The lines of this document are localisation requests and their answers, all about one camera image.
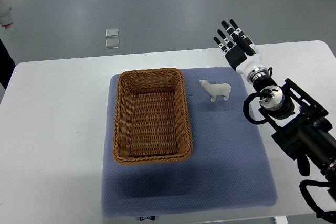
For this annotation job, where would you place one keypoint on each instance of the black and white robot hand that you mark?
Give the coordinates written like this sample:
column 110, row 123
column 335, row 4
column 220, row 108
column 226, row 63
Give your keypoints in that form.
column 240, row 52

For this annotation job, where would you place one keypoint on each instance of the white bear figurine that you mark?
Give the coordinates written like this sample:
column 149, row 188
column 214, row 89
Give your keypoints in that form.
column 215, row 90

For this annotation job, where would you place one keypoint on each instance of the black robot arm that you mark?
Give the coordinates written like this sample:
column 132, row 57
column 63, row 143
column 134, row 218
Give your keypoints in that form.
column 301, row 130

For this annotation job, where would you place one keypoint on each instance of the brown wicker basket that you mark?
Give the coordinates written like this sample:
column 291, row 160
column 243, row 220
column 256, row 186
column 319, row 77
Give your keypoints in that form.
column 152, row 121

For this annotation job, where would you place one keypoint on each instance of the blue grey foam mat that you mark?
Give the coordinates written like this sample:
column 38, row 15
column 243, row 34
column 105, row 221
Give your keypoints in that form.
column 228, row 167

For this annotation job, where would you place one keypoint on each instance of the lower clear floor plate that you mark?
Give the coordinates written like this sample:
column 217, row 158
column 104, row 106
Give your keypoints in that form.
column 112, row 43

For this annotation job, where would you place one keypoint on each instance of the clear floor plate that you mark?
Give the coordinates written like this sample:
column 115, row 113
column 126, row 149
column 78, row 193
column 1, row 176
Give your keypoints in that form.
column 112, row 32
column 112, row 43

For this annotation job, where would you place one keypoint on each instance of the upper clear floor plate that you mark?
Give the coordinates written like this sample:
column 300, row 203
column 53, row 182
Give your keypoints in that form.
column 112, row 32

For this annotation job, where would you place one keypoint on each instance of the grey sleeved person arm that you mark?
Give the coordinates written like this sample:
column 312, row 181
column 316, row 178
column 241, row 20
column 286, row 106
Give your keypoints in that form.
column 6, row 17

